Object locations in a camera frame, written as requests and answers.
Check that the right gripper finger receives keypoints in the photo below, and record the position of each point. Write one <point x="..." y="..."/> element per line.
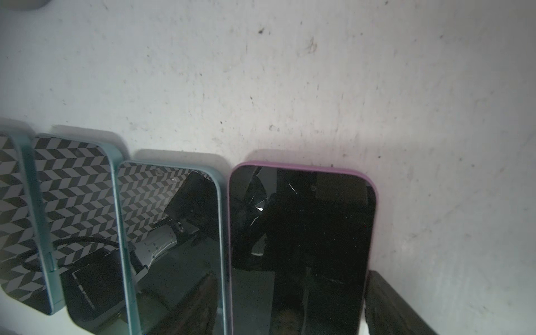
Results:
<point x="387" y="313"/>

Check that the phone with teal case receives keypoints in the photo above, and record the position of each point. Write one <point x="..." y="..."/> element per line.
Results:
<point x="172" y="215"/>

